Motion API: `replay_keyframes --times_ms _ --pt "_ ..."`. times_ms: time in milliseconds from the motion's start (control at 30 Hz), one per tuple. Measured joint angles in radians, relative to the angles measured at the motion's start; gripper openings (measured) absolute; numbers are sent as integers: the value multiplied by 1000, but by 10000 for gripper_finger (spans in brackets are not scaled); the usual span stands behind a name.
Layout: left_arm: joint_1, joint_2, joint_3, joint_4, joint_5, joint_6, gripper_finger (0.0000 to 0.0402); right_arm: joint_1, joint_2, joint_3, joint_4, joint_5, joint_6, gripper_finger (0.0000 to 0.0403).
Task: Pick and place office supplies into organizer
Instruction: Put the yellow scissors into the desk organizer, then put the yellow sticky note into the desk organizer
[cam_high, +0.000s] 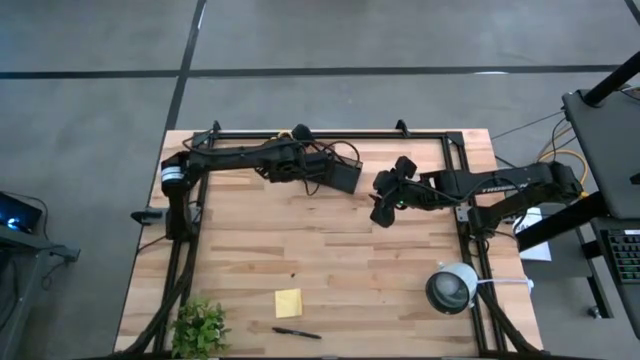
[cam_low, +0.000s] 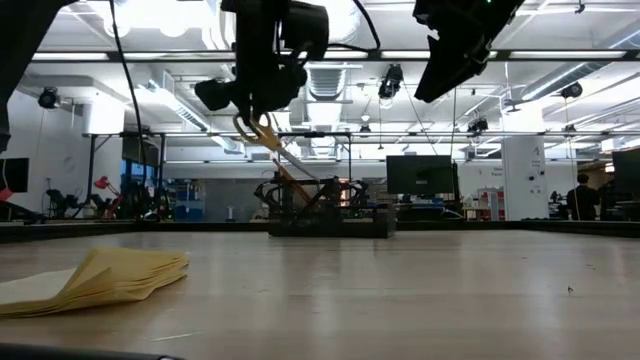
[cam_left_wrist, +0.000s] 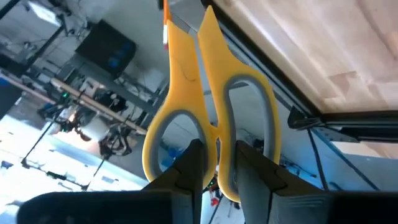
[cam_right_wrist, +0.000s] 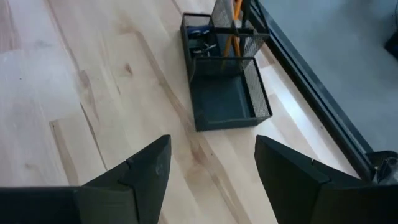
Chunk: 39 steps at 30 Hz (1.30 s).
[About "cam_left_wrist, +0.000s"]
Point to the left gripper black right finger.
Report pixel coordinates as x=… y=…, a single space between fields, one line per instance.
x=255 y=180

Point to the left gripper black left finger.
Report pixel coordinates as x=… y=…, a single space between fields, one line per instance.
x=191 y=174

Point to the yellow scissors with grey lining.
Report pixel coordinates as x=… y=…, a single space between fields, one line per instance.
x=183 y=77

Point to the long wooden rod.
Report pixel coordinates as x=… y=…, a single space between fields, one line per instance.
x=96 y=104

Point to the black equipment box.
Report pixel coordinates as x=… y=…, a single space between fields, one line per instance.
x=105 y=46

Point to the black table edge frame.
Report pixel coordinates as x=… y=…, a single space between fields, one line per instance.
x=342 y=119

